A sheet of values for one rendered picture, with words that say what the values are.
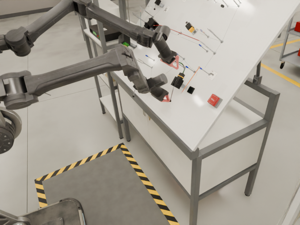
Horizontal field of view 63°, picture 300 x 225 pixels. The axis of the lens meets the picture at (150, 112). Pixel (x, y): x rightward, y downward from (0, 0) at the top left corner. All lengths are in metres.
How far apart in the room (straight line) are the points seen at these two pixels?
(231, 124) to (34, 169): 1.93
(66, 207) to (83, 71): 1.37
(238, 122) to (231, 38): 0.53
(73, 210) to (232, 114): 1.30
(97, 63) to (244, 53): 0.81
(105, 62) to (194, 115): 0.72
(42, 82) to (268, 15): 1.09
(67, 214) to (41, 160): 0.96
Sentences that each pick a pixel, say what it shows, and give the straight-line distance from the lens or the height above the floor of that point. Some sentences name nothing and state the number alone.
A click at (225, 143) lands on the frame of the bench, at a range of 1.50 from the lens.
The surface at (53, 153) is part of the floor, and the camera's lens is 2.82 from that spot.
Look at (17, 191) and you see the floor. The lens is 2.64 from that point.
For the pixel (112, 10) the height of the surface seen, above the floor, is 0.78.
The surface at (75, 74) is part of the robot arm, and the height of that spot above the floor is 1.47.
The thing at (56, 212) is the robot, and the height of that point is 0.24.
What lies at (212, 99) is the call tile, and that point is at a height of 1.10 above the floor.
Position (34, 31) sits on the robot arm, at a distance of 1.33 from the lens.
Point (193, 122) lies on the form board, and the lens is 1.37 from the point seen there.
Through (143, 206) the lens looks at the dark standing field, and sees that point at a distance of 2.17.
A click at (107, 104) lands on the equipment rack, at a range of 2.87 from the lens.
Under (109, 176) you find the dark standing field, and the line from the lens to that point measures 2.41.
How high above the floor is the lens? 1.83
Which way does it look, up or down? 37 degrees down
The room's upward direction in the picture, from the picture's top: 5 degrees counter-clockwise
